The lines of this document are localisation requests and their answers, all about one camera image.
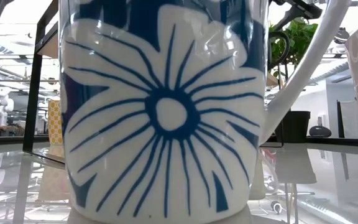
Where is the green potted plant black pot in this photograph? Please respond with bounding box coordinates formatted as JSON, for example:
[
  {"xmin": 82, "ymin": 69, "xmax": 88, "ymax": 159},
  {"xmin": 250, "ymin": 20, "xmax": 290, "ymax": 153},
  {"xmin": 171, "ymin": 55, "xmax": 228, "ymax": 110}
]
[{"xmin": 268, "ymin": 17, "xmax": 319, "ymax": 144}]

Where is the blue white floral mug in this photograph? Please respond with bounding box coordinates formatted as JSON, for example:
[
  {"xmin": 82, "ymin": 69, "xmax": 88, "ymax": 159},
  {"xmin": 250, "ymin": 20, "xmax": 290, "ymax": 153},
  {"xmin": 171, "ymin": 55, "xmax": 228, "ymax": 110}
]
[{"xmin": 59, "ymin": 0, "xmax": 352, "ymax": 224}]

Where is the black dome-shaped device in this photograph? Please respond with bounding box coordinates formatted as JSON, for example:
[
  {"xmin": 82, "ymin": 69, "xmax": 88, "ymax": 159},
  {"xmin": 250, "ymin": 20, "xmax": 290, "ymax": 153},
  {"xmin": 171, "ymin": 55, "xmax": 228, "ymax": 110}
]
[{"xmin": 308, "ymin": 125, "xmax": 333, "ymax": 138}]

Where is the round ceiling fixture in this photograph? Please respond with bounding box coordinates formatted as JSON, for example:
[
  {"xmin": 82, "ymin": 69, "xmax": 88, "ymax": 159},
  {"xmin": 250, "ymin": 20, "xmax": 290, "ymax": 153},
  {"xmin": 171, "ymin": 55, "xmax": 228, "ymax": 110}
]
[{"xmin": 333, "ymin": 27, "xmax": 351, "ymax": 45}]

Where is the black mug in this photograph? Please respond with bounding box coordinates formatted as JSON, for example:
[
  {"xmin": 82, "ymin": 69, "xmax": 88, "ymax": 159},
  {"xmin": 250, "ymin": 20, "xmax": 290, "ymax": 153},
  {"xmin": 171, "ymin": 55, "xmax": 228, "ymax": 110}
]
[{"xmin": 267, "ymin": 30, "xmax": 291, "ymax": 72}]

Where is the wooden shelf riser black frame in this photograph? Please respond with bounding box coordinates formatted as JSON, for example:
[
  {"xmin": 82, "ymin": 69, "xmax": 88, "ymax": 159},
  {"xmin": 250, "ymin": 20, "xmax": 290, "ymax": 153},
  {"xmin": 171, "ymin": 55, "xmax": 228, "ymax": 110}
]
[{"xmin": 22, "ymin": 0, "xmax": 285, "ymax": 166}]

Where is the black aluminium table frame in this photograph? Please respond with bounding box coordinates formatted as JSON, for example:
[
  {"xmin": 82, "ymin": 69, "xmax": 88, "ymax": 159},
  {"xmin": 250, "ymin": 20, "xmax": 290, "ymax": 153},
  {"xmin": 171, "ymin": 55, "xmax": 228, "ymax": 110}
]
[{"xmin": 0, "ymin": 135, "xmax": 358, "ymax": 147}]

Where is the grey partition board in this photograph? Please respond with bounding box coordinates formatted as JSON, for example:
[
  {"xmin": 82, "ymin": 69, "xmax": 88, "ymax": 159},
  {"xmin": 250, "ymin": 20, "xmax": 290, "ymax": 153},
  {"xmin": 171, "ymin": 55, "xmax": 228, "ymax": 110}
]
[{"xmin": 336, "ymin": 99, "xmax": 358, "ymax": 139}]

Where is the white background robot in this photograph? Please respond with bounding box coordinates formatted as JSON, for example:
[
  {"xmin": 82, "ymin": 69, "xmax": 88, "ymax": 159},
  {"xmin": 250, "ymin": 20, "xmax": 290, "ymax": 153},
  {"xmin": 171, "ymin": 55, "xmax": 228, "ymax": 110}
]
[{"xmin": 0, "ymin": 86, "xmax": 15, "ymax": 127}]

